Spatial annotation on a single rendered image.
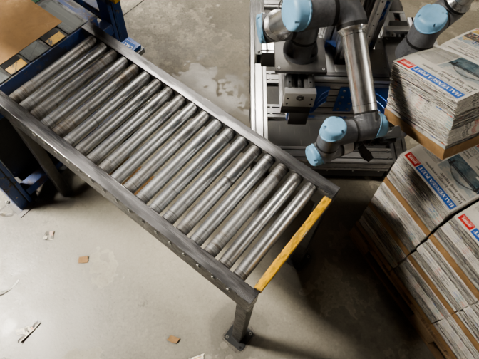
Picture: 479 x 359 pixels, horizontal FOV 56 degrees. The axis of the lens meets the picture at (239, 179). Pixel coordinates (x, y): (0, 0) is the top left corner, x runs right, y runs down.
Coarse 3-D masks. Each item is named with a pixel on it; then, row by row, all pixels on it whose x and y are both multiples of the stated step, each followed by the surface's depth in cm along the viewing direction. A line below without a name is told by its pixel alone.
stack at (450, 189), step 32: (416, 160) 170; (448, 160) 171; (384, 192) 194; (416, 192) 173; (448, 192) 164; (416, 224) 182; (448, 224) 165; (384, 256) 218; (416, 256) 193; (416, 288) 205; (448, 288) 181; (416, 320) 216; (448, 320) 191
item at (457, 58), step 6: (432, 48) 151; (438, 48) 151; (450, 48) 149; (444, 54) 147; (450, 54) 147; (456, 54) 146; (456, 60) 144; (462, 60) 143; (468, 60) 143; (468, 66) 140; (474, 66) 140
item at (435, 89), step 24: (408, 72) 142; (432, 72) 139; (456, 72) 138; (408, 96) 147; (432, 96) 136; (456, 96) 129; (408, 120) 150; (432, 120) 141; (456, 120) 133; (456, 144) 141
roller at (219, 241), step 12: (276, 168) 170; (264, 180) 168; (276, 180) 168; (264, 192) 165; (252, 204) 162; (240, 216) 159; (228, 228) 157; (216, 240) 155; (228, 240) 157; (216, 252) 154
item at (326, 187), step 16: (96, 32) 199; (112, 48) 196; (128, 48) 196; (144, 64) 192; (160, 80) 188; (176, 80) 188; (192, 96) 184; (208, 112) 181; (224, 112) 181; (224, 128) 181; (240, 128) 178; (256, 144) 174; (272, 144) 175; (256, 160) 183; (288, 160) 171; (288, 176) 175; (304, 176) 168; (320, 176) 168; (320, 192) 168; (336, 192) 166
